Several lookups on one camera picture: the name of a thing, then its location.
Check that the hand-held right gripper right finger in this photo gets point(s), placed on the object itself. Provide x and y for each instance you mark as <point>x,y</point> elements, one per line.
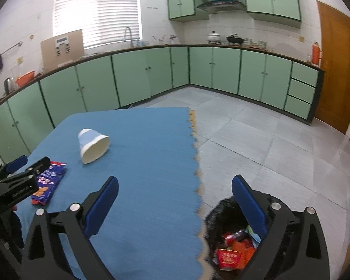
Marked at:
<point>249,207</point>

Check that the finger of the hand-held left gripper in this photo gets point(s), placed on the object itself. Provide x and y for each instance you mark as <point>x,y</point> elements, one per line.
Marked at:
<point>36,166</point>
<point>16,163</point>

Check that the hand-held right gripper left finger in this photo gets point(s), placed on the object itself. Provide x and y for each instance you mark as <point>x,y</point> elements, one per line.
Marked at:
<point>102,207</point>

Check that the blue chip bag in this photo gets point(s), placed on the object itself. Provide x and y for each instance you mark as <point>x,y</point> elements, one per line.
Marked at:
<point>51,180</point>

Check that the light blue milk carton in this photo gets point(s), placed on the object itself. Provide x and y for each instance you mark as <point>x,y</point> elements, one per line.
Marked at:
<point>253,234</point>

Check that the black-lined trash bin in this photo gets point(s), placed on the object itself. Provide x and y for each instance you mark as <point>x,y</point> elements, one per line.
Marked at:
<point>221,215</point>

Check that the red drink can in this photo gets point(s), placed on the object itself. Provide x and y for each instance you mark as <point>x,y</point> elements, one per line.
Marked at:
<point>234,237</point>

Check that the orange ribbed plastic piece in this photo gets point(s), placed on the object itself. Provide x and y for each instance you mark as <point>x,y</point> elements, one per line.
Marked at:
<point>248,252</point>

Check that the red and gold packet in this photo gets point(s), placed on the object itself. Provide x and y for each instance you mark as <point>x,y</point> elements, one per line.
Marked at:
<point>229,259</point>

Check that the white and blue paper cup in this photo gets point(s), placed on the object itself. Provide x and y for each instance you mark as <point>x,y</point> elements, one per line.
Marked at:
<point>90,148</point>

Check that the blue table mat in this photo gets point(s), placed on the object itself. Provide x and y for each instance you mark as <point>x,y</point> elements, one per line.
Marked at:
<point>148,157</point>

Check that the silver kettle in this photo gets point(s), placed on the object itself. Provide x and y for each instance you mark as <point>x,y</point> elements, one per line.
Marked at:
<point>8,86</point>

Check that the orange plastic basin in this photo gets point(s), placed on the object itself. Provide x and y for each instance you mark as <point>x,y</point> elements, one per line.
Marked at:
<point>25,78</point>

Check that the brown cardboard board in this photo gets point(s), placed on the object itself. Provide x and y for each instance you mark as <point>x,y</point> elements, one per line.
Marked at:
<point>51,57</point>

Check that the green lower kitchen cabinets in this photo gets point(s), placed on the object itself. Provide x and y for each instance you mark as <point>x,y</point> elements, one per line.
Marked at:
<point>134,73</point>

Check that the wooden door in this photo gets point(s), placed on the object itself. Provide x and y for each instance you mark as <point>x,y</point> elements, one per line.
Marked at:
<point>338,73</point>

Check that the metal kitchen faucet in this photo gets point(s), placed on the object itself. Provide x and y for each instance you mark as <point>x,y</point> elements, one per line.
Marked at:
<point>128,33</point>

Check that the glass jar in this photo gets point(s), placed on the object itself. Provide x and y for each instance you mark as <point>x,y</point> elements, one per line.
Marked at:
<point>262,45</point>

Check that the white window blind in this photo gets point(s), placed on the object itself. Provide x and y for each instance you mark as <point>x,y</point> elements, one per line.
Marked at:
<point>96,11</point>

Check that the red thermos flask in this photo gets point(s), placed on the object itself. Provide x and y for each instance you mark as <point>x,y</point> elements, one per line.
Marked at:
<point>316,54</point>

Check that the black wok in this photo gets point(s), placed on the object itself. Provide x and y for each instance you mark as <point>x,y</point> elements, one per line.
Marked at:
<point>234,39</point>

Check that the white cooking pot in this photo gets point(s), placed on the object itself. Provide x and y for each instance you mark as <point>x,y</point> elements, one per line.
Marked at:
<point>214,37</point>

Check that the range hood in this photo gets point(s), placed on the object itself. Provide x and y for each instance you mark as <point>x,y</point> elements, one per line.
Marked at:
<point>221,6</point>

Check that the metal towel rail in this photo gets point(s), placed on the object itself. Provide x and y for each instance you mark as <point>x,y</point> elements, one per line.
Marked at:
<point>11,48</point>

